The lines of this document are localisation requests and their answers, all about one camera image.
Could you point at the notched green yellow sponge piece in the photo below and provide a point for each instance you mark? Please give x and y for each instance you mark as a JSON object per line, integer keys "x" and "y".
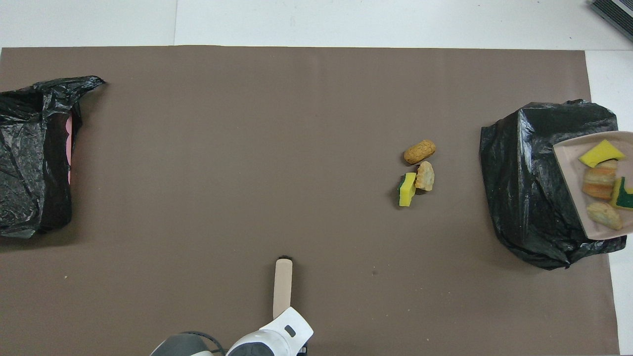
{"x": 624, "y": 199}

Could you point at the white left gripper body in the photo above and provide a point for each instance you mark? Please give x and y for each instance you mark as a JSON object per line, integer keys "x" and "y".
{"x": 292, "y": 329}

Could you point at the small yellow green sponge block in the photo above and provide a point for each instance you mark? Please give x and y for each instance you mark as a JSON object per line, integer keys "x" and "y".
{"x": 407, "y": 192}

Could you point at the brown cork-like roll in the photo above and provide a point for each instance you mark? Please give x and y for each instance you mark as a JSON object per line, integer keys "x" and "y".
{"x": 419, "y": 151}

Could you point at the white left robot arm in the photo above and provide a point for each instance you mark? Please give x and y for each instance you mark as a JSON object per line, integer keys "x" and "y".
{"x": 257, "y": 347}

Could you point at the beige plastic dustpan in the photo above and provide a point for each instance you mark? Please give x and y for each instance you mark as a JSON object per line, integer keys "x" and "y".
{"x": 568, "y": 163}

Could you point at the beige hand brush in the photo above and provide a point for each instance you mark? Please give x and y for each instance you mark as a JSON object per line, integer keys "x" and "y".
{"x": 282, "y": 287}

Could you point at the tan crumbly sponge piece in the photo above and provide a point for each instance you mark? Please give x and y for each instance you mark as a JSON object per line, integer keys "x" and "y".
{"x": 425, "y": 177}

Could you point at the grey ribbed device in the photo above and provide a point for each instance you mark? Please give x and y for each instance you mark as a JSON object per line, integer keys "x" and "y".
{"x": 615, "y": 12}

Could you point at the brown table mat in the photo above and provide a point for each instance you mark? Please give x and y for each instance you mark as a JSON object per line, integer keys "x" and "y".
{"x": 247, "y": 148}

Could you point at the pale orange sponge piece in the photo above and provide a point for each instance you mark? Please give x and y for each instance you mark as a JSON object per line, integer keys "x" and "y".
{"x": 604, "y": 216}

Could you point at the orange striped sponge piece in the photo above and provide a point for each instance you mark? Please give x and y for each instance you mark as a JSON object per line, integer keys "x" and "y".
{"x": 599, "y": 182}

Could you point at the black bag lined pink bin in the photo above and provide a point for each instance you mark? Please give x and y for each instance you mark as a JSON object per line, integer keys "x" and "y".
{"x": 29, "y": 148}

